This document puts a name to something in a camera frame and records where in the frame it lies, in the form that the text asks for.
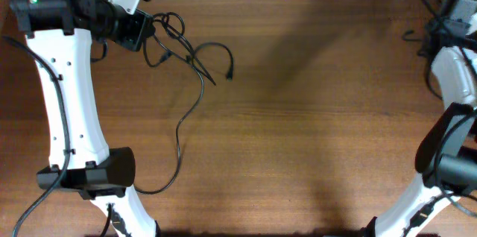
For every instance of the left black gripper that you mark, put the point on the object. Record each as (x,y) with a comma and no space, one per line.
(143,28)

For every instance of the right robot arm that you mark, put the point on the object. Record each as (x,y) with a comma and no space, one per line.
(446,168)

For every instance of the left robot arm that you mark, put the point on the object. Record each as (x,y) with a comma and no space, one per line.
(59,36)

